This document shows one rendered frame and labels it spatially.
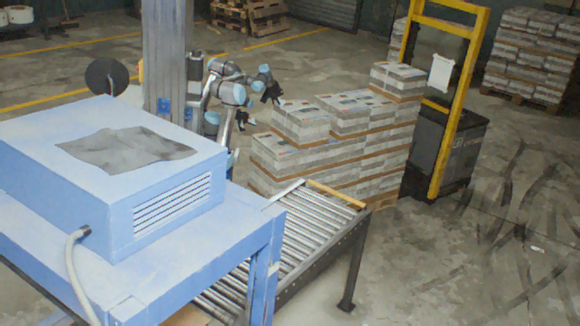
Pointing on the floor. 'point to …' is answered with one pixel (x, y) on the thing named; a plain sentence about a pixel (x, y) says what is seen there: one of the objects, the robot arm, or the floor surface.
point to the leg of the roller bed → (354, 268)
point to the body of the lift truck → (459, 158)
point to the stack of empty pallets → (230, 15)
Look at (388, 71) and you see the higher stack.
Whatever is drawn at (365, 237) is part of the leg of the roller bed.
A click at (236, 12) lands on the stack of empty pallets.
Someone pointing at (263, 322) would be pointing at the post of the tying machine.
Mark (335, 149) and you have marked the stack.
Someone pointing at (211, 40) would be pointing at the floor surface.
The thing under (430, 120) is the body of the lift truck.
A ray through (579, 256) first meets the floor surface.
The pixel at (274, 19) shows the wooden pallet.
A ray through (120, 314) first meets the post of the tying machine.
